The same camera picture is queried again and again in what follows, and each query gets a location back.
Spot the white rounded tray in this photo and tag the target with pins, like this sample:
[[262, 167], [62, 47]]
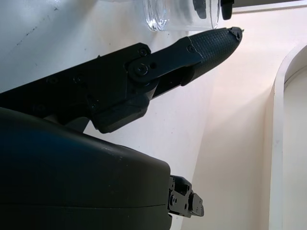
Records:
[[279, 143]]

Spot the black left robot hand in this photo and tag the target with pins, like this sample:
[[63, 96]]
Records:
[[227, 9]]

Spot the clear glass cup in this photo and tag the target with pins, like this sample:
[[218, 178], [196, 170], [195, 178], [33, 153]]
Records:
[[168, 14]]

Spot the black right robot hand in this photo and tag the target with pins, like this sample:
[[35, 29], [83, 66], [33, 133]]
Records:
[[60, 179]]

